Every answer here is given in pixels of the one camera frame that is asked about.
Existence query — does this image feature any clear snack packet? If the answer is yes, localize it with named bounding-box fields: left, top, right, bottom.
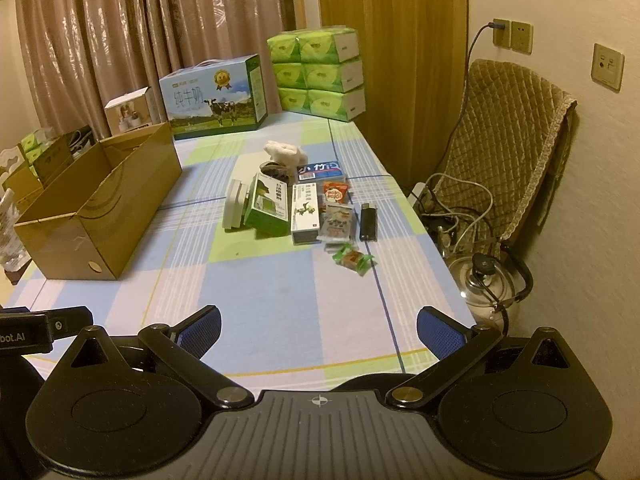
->
left=320, top=204, right=357, bottom=241

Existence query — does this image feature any golden curtain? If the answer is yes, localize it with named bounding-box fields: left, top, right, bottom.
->
left=315, top=0, right=471, bottom=201

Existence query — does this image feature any beige wall plate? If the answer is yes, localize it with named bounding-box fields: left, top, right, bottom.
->
left=591, top=43, right=626, bottom=92

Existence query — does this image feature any quilted brown cushion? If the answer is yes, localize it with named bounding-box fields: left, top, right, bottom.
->
left=432, top=59, right=578, bottom=243

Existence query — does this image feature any clear box with blue label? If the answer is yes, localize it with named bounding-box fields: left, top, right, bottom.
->
left=296, top=161, right=348, bottom=184

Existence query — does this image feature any tangle of white cables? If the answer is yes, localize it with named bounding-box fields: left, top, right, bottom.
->
left=425, top=172, right=496, bottom=251

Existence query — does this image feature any empty wall socket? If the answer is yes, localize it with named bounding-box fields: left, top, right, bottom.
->
left=510, top=21, right=534, bottom=55

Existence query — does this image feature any stack of green tissue packs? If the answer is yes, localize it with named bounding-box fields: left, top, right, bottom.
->
left=266, top=25, right=366, bottom=122

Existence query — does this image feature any brown cardboard box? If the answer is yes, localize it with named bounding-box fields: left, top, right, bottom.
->
left=14, top=122, right=183, bottom=281

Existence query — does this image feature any grey charger cable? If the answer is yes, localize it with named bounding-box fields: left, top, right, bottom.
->
left=447, top=18, right=511, bottom=161

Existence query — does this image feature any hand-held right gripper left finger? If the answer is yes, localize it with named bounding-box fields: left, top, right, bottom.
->
left=64, top=304, right=256, bottom=409

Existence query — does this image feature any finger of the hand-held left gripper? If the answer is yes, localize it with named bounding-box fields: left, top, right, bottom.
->
left=45, top=306, right=95, bottom=336

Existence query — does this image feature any flat white box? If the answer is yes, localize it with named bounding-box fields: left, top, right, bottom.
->
left=223, top=178, right=251, bottom=231

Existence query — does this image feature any white box with plant print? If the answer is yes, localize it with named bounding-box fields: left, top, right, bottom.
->
left=290, top=183, right=321, bottom=246

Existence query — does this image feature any pink-brown curtain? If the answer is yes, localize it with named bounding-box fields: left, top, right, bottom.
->
left=15, top=0, right=321, bottom=136

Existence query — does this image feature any small white photo-print box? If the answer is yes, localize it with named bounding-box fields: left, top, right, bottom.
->
left=104, top=87, right=156, bottom=136

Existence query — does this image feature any wall socket with plug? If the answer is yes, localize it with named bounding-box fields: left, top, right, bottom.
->
left=492, top=19, right=512, bottom=50

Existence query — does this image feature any rolled white cloth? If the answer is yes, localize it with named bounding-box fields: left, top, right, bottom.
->
left=264, top=140, right=307, bottom=168

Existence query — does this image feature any small cardboard box with tissues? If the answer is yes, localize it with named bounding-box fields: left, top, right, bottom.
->
left=0, top=130, right=76, bottom=201

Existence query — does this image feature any white power strip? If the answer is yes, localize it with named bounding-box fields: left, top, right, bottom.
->
left=409, top=182, right=436, bottom=211

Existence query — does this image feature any red snack packet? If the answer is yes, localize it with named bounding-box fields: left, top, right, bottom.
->
left=322, top=181, right=351, bottom=206

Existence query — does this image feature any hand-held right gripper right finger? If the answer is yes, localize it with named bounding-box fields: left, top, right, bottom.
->
left=386, top=306, right=576, bottom=411

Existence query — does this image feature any glass kettle black handle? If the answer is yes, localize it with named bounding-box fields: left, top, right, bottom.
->
left=446, top=252, right=533, bottom=336

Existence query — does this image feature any black lighter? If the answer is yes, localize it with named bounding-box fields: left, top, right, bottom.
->
left=360, top=202, right=377, bottom=241

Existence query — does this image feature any white plastic bag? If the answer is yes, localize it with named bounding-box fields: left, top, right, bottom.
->
left=0, top=147, right=28, bottom=271

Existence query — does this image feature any green and white box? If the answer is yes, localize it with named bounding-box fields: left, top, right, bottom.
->
left=245, top=172, right=291, bottom=236

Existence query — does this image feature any brown mesh scrunchie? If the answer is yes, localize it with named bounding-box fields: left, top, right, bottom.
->
left=259, top=159, right=291, bottom=181

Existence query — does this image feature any blue milk carton box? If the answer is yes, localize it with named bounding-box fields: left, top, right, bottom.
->
left=159, top=54, right=269, bottom=141

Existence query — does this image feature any green candy packet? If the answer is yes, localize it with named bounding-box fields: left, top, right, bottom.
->
left=332, top=243, right=376, bottom=276

